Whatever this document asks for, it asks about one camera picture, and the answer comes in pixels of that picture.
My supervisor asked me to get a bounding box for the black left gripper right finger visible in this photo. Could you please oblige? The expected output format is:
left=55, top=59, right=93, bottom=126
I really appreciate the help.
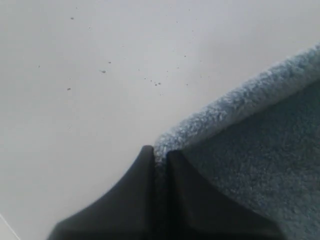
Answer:
left=166, top=150, right=285, bottom=240

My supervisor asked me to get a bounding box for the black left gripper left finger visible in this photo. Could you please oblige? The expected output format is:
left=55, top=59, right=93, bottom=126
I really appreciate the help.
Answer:
left=48, top=145, right=155, bottom=240

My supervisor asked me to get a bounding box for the light blue fluffy towel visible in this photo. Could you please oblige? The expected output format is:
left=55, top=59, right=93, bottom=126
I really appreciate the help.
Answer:
left=154, top=45, right=320, bottom=240

